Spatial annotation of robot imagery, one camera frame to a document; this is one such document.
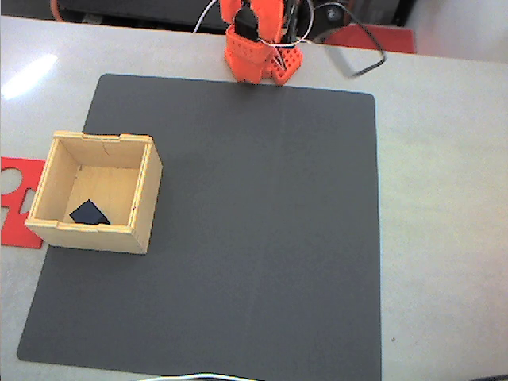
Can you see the blue cube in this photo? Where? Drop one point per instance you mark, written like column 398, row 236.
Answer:
column 88, row 212

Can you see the red flat sheet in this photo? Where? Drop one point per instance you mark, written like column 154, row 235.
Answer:
column 389, row 39

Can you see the red cutout sheet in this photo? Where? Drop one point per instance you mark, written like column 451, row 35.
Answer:
column 16, row 234

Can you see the dark grey mat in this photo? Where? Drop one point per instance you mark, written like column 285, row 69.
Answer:
column 238, row 238

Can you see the wooden box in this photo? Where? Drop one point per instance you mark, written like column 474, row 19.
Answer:
column 95, row 238

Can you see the black clamp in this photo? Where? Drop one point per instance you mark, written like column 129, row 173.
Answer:
column 331, row 24

